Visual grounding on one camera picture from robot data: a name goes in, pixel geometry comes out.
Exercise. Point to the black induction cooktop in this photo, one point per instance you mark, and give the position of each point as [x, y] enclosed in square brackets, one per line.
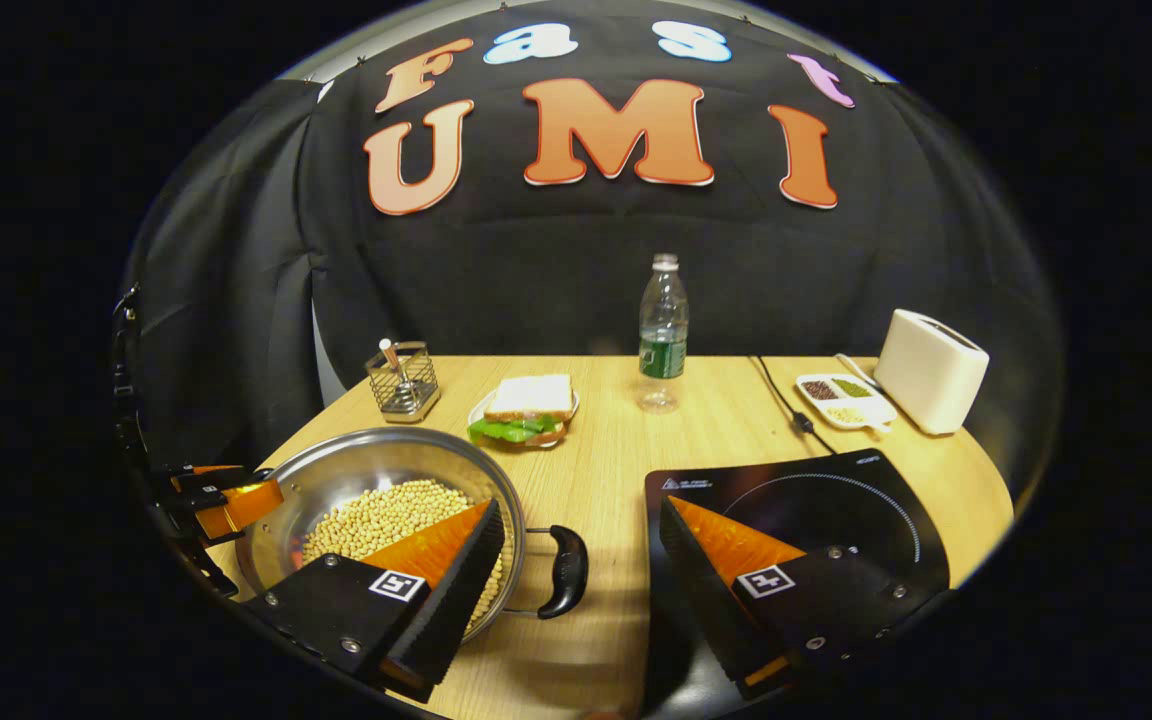
[836, 500]

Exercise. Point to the white toaster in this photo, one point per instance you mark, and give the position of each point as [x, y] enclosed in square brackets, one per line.
[926, 375]

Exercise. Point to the black backdrop cloth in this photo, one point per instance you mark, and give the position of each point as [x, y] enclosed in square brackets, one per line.
[556, 270]

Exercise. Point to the sandwich with lettuce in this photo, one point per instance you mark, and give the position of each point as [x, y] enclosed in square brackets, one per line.
[529, 400]

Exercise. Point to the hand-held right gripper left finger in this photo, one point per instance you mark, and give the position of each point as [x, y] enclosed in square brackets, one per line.
[456, 590]

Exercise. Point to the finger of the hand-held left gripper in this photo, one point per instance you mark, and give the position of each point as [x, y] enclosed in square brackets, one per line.
[246, 505]
[211, 474]

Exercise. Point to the clear plastic water bottle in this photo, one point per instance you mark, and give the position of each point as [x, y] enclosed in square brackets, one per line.
[663, 340]

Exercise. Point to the soybeans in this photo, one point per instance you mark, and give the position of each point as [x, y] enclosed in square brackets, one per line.
[376, 520]

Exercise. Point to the white divided dish of grains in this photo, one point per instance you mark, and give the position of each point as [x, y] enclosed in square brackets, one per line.
[846, 402]

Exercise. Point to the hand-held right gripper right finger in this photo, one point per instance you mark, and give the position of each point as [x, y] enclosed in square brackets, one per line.
[706, 590]

